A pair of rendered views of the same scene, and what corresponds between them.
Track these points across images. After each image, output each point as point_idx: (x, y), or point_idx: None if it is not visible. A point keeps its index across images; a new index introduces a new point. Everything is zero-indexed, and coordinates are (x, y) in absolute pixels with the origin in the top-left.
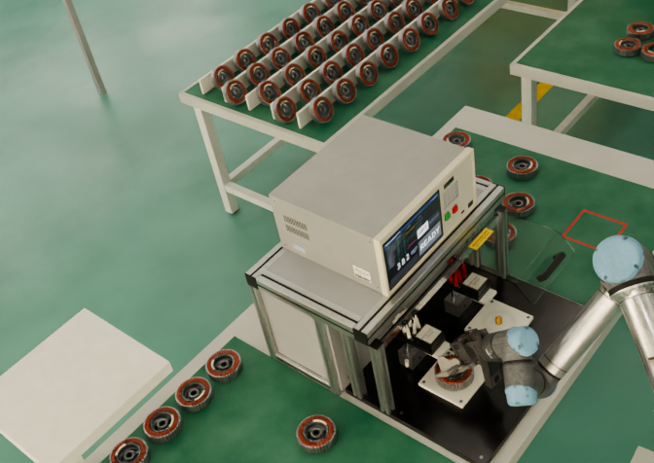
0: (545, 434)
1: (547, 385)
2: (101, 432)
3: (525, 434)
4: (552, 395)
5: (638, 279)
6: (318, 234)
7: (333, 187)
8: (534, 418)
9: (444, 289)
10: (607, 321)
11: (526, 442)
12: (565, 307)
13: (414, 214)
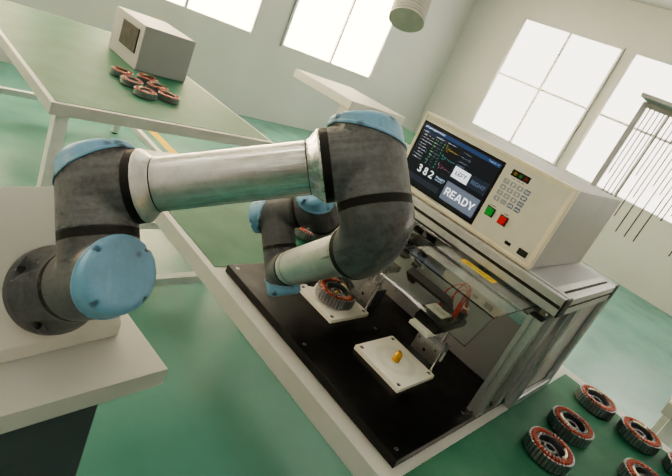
0: None
1: (270, 256)
2: (313, 85)
3: (246, 309)
4: (282, 352)
5: (324, 128)
6: None
7: (502, 143)
8: (260, 325)
9: (452, 358)
10: (315, 250)
11: (238, 312)
12: (410, 432)
13: (466, 142)
